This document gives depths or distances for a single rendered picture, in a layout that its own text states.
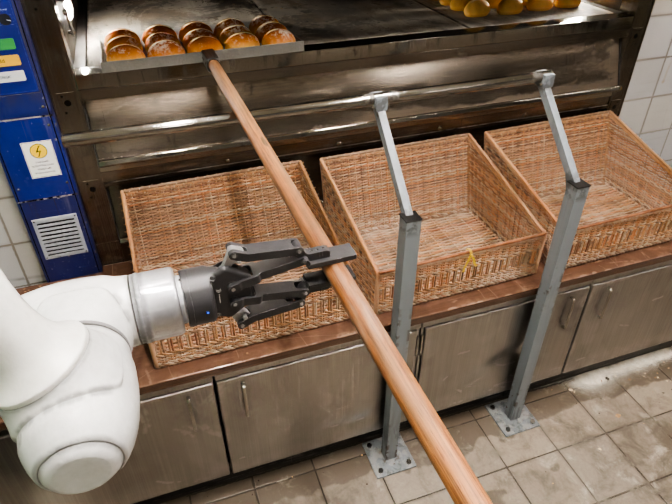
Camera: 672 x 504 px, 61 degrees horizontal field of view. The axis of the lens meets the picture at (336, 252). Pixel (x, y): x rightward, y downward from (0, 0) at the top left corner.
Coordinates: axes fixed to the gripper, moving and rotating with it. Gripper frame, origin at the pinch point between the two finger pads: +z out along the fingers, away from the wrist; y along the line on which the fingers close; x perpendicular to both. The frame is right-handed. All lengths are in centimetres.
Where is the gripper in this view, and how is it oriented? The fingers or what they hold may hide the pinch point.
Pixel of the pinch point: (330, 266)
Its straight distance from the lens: 79.0
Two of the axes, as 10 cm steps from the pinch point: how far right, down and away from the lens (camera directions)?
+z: 9.4, -2.0, 2.9
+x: 3.5, 5.6, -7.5
